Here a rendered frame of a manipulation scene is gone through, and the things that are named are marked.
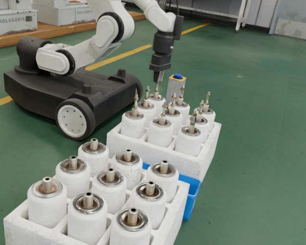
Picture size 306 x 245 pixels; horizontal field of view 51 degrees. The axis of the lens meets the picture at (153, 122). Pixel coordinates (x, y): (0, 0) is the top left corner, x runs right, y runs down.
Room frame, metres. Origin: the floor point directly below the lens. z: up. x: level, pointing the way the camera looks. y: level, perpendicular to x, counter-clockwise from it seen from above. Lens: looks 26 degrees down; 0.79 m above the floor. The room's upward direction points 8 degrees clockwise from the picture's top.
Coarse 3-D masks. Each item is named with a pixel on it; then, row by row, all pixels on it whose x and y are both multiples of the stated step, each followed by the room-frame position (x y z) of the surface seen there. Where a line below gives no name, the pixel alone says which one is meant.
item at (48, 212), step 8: (64, 192) 0.65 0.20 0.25; (32, 200) 0.61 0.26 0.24; (40, 200) 0.61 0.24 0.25; (48, 200) 0.61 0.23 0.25; (56, 200) 0.62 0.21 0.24; (64, 200) 0.64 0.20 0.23; (32, 208) 0.61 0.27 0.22; (40, 208) 0.60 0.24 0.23; (48, 208) 0.61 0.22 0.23; (56, 208) 0.62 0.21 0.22; (64, 208) 0.64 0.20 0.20; (32, 216) 0.61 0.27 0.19; (40, 216) 0.60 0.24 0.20; (48, 216) 0.61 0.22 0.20; (56, 216) 0.62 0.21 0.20; (64, 216) 0.64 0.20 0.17; (40, 224) 0.60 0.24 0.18; (48, 224) 0.61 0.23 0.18; (56, 224) 0.62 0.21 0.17
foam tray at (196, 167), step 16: (112, 144) 1.11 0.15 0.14; (128, 144) 1.09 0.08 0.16; (144, 144) 1.07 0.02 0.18; (208, 144) 1.14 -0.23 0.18; (144, 160) 1.06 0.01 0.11; (160, 160) 1.04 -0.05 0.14; (176, 160) 1.03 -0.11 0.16; (192, 160) 1.01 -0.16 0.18; (208, 160) 1.19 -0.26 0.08; (192, 176) 1.00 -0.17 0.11
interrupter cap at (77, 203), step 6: (78, 198) 0.63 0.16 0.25; (96, 198) 0.64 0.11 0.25; (72, 204) 0.60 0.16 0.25; (78, 204) 0.61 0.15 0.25; (96, 204) 0.62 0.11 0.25; (102, 204) 0.62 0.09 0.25; (78, 210) 0.58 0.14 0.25; (84, 210) 0.59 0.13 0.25; (90, 210) 0.59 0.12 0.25; (96, 210) 0.59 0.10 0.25
